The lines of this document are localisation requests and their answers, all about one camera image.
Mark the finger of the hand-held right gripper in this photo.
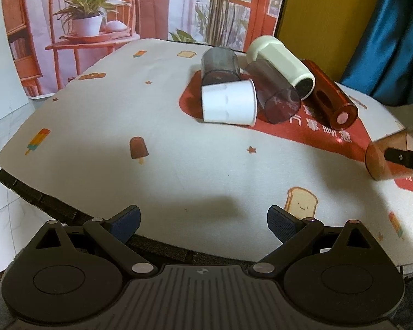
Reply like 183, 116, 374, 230
385, 147, 413, 175

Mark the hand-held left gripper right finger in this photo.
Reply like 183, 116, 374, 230
249, 205, 375, 276

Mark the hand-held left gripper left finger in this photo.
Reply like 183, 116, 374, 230
32, 205, 156, 276

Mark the brown transparent cup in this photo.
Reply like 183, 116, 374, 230
365, 127, 413, 182

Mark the red transparent cup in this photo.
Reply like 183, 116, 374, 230
301, 59, 359, 133

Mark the purple transparent cup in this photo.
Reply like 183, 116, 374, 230
244, 60, 302, 125

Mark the white paper cup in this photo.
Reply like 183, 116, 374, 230
201, 79, 257, 126

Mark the cream plastic cup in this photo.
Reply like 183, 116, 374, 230
246, 36, 316, 99

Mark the grey transparent cup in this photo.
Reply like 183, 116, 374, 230
201, 47, 242, 87

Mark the red printed sheet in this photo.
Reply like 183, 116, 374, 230
178, 68, 413, 193

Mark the printed white tablecloth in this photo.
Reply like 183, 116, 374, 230
0, 38, 413, 265

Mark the blue curtain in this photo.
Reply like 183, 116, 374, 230
341, 0, 413, 108

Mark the grey cloth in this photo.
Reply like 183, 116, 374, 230
0, 249, 33, 330

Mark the wall poster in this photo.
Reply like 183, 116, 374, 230
0, 0, 290, 97

